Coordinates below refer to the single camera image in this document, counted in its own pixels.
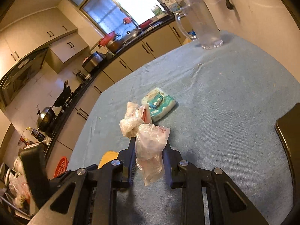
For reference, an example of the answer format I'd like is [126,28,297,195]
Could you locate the steel pot on stove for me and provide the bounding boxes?
[37,106,56,132]

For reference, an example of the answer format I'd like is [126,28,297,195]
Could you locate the clear glass pitcher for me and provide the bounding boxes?
[175,0,223,50]

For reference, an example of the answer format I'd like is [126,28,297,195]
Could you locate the beige upper cabinet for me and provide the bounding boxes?
[1,8,89,78]

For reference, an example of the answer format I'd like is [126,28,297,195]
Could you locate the green detergent bottle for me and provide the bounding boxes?
[151,4,165,19]

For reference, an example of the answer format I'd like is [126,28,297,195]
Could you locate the beige lower cabinets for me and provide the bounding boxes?
[45,16,186,159]

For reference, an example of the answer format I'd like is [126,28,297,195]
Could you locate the black phone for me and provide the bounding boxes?
[274,103,300,203]

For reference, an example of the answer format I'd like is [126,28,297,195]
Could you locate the clear plastic bag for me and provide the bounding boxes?
[119,102,170,186]

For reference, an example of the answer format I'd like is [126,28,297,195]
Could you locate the red basin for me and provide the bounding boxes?
[98,31,116,47]

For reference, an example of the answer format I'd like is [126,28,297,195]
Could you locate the blue tablecloth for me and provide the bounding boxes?
[69,32,299,224]

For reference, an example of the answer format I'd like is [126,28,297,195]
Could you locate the black frying pan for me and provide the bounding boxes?
[53,80,71,107]

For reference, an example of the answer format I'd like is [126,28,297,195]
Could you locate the glass pot lid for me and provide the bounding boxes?
[123,28,141,43]

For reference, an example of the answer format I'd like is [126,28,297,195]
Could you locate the teal tissue pack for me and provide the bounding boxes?
[141,87,176,122]

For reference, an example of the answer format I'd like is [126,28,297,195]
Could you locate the black range hood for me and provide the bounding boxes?
[1,47,48,111]

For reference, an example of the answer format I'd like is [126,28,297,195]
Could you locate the yellow box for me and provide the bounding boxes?
[98,150,119,169]

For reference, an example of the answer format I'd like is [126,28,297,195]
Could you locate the red plastic basket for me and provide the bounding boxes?
[53,156,69,178]

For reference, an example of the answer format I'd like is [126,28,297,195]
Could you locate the silver rice cooker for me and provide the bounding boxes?
[82,51,106,74]

